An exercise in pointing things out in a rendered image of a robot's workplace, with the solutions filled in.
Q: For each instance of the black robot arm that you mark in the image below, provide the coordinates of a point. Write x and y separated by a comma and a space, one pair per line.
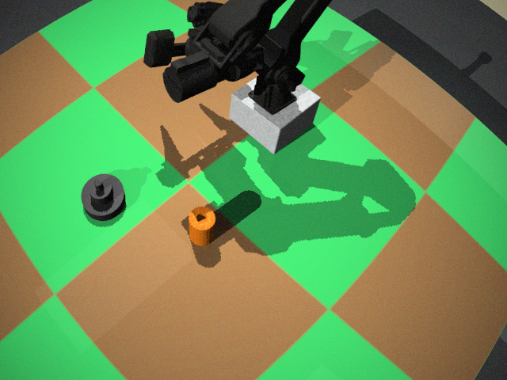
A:
245, 45

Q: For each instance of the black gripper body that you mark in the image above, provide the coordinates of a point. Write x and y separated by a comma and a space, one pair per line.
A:
160, 48

